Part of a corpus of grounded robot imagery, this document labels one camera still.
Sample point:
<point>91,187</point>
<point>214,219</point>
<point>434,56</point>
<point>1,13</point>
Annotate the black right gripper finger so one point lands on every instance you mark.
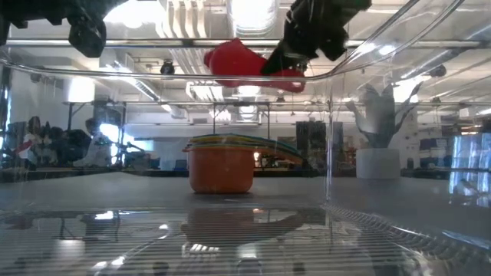
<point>284,63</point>

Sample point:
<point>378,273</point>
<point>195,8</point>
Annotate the red measuring cup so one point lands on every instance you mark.
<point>234,61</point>

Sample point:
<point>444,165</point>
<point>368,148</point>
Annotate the yellow measuring cup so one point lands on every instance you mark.
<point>215,141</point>

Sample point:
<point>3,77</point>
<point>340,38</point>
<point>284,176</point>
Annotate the green measuring cup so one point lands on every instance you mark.
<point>215,146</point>

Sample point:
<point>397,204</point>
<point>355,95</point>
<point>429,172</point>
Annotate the orange measuring cup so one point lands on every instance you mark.
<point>220,172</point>

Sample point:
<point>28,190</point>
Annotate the clear plastic basket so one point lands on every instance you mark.
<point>245,245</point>

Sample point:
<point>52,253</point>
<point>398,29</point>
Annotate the black cabinet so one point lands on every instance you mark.
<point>310,142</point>

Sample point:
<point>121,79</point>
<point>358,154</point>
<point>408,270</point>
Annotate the green artificial plant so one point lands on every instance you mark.
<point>377,119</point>

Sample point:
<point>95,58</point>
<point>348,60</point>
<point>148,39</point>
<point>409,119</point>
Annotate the person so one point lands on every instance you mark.
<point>97,149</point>
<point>30,145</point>

